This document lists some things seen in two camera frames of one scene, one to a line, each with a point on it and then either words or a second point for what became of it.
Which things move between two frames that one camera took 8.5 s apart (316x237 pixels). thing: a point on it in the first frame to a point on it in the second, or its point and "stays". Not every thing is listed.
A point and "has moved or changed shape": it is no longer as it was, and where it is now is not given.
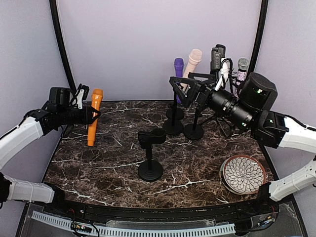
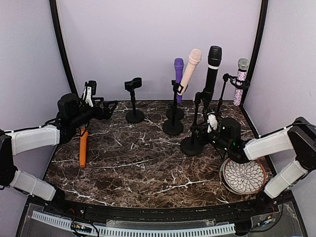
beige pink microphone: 195,58 stays
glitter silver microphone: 242,74 stays
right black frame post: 263,12 stays
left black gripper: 88,114 to 106,114
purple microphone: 178,63 stays
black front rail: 194,213 stays
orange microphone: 96,99 to 83,147
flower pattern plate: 242,174 stays
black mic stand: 150,171 to 135,116
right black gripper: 206,88 to 201,138
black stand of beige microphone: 173,127 stays
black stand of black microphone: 194,131 has moved or changed shape
